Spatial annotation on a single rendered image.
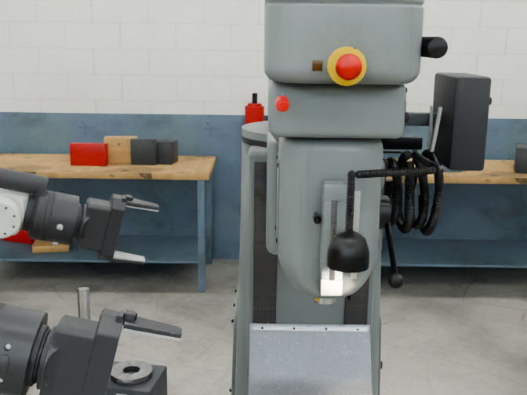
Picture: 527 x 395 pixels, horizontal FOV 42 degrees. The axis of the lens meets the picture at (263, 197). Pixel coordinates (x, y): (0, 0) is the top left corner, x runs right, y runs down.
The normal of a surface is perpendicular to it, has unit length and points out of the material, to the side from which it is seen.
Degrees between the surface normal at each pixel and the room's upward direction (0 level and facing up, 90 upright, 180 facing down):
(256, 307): 90
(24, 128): 90
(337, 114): 90
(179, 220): 90
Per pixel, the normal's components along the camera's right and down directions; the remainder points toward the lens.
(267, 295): 0.00, 0.22
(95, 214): 0.25, 0.32
